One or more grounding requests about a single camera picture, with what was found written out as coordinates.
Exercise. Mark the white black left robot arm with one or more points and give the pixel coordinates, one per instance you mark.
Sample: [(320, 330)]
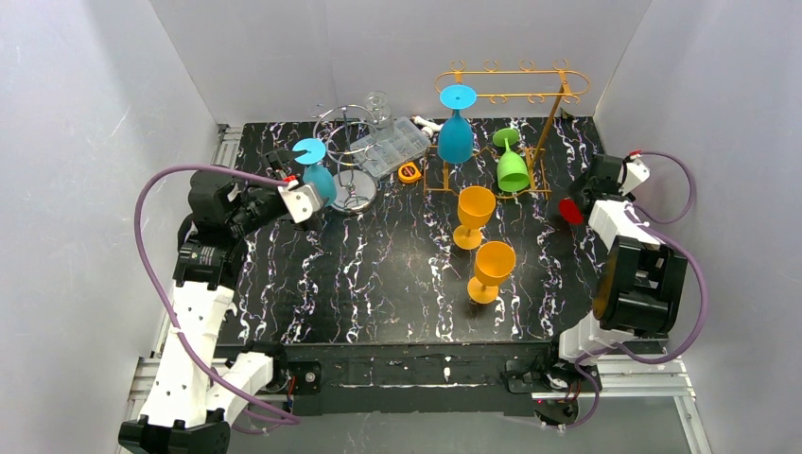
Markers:
[(191, 407)]

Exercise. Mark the orange plastic goblet near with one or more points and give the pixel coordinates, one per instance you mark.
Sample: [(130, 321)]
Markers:
[(494, 262)]

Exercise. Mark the white small tool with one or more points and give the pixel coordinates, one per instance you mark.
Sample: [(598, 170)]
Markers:
[(428, 128)]

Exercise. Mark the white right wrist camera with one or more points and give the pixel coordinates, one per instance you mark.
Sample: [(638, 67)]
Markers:
[(634, 173)]

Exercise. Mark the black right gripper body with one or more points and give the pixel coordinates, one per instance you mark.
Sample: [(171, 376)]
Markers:
[(585, 190)]

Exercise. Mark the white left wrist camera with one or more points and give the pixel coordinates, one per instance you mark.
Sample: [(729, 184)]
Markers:
[(302, 200)]

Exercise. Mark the orange plastic goblet far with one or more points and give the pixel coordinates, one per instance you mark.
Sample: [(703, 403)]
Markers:
[(476, 204)]

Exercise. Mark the gold wire glass rack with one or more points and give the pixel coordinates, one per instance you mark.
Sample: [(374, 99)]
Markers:
[(508, 90)]

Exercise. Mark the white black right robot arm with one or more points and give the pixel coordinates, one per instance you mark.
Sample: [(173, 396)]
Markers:
[(639, 291)]

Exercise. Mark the clear plastic parts box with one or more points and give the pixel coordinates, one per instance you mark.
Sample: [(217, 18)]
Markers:
[(401, 143)]

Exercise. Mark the clear glass wine glass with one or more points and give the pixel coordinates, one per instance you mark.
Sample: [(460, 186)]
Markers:
[(376, 102)]

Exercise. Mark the green plastic goblet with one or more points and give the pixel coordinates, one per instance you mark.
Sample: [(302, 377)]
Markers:
[(512, 170)]

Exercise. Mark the chrome spiral glass rack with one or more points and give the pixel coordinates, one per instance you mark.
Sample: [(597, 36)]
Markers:
[(346, 132)]

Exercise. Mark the yellow tape measure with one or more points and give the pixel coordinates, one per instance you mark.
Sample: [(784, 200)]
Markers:
[(409, 173)]

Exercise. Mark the orange plastic goblet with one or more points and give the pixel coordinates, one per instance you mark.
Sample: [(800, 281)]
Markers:
[(476, 204), (494, 262)]

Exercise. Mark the red plastic goblet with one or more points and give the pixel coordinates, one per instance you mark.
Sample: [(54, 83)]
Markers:
[(570, 211)]

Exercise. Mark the blue plastic goblet back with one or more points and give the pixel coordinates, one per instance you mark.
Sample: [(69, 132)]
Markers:
[(455, 143)]

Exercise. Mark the blue plastic goblet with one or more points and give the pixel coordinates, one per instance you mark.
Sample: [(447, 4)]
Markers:
[(310, 153), (455, 143)]

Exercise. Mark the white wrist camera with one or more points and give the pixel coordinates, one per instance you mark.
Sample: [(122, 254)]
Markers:
[(302, 200), (634, 173)]

